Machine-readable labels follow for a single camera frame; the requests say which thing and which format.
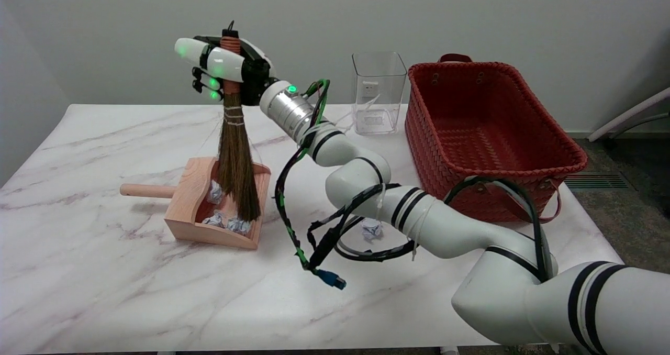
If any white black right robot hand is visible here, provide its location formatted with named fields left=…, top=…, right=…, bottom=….
left=174, top=28, right=278, bottom=106

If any small brown straw broom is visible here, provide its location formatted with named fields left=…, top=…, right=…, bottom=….
left=212, top=21, right=262, bottom=222

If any wooden dustpan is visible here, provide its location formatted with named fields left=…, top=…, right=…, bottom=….
left=120, top=157, right=272, bottom=251

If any clear plastic container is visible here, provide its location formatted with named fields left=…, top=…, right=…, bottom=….
left=352, top=52, right=408, bottom=136

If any red woven basket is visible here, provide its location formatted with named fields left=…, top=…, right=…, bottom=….
left=405, top=54, right=588, bottom=225

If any floor vent grille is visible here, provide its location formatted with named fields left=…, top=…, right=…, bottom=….
left=565, top=173, right=630, bottom=189

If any white pipe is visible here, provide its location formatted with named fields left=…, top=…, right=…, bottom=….
left=587, top=86, right=670, bottom=142

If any grey pipe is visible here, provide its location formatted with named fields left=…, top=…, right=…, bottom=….
left=607, top=113, right=670, bottom=139

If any black green cable blue plug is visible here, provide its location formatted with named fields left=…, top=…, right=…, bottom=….
left=275, top=79, right=347, bottom=291

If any black looped cable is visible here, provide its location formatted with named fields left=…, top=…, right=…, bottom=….
left=306, top=185, right=419, bottom=261

